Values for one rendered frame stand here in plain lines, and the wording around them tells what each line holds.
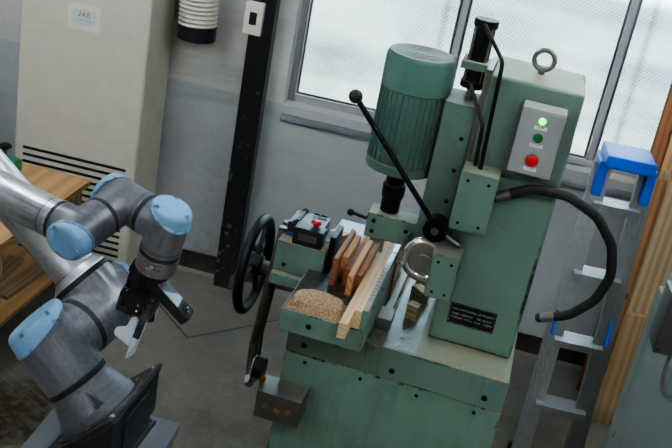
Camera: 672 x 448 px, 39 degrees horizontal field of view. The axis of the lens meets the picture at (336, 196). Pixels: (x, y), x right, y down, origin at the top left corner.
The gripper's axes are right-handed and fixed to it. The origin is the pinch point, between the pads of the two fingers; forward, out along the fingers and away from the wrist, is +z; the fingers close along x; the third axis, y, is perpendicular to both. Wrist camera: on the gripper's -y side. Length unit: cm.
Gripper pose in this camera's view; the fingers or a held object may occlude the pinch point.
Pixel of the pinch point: (140, 341)
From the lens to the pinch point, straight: 224.6
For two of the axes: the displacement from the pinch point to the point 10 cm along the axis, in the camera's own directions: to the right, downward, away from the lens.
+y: -9.3, -3.7, -0.1
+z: -3.4, 8.3, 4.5
